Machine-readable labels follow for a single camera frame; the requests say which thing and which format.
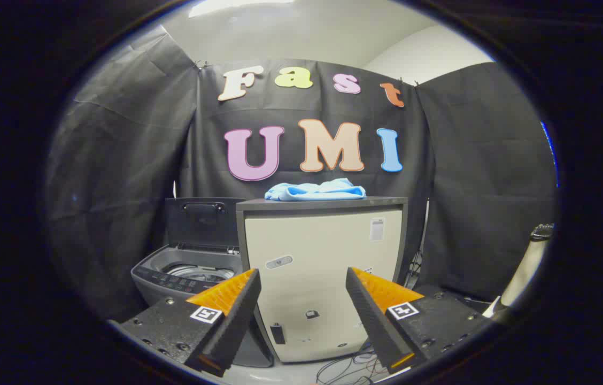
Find light blue shirt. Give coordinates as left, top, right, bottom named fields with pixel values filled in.
left=265, top=178, right=366, bottom=202

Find grey washing machine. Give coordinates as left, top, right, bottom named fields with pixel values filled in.
left=130, top=243, right=275, bottom=368

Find tangle of floor cables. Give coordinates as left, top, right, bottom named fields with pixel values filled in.
left=315, top=345, right=388, bottom=385

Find beige rod with black band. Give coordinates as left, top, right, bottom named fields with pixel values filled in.
left=483, top=224, right=554, bottom=321

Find black backdrop cloth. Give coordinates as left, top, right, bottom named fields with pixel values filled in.
left=45, top=27, right=558, bottom=321

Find hanging cables behind cabinet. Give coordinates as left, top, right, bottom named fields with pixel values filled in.
left=403, top=249, right=426, bottom=289

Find beige cabinet with grey frame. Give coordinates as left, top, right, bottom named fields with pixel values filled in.
left=236, top=196, right=409, bottom=364

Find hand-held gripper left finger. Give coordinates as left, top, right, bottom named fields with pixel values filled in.
left=117, top=268, right=262, bottom=378

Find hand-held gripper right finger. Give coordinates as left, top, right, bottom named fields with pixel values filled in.
left=345, top=267, right=490, bottom=375

